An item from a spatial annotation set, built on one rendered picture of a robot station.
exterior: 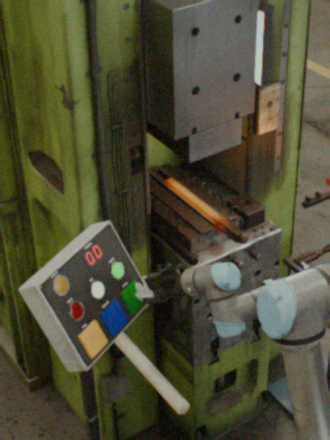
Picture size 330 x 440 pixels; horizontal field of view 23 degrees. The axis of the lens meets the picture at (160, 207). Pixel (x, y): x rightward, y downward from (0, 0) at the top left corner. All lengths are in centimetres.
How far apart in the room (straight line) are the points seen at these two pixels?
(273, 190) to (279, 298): 129
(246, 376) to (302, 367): 144
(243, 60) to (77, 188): 62
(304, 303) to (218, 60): 89
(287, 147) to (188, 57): 78
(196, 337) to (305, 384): 103
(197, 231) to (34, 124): 65
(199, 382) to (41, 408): 77
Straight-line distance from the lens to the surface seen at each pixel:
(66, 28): 221
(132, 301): 234
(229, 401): 321
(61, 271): 219
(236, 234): 258
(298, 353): 179
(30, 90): 267
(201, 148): 245
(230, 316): 211
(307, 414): 186
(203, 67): 233
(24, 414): 344
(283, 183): 301
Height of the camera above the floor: 255
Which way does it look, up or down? 35 degrees down
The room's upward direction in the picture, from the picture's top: 2 degrees counter-clockwise
